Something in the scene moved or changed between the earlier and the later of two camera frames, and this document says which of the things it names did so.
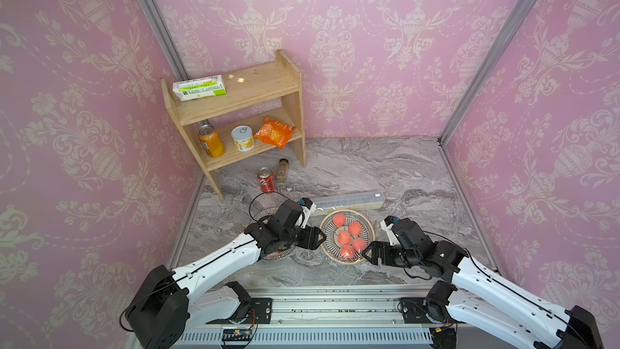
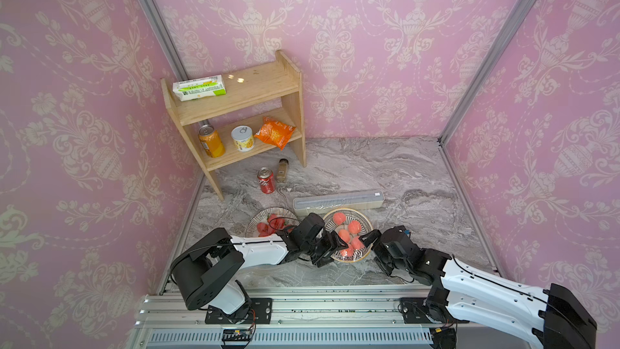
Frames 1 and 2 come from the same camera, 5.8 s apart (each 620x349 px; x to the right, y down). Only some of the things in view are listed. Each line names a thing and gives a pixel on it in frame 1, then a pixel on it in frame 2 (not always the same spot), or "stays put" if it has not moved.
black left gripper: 312,237 to 332,246
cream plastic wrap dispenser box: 348,201 stays put
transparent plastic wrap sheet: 348,233 stays put
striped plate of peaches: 348,233 stays put
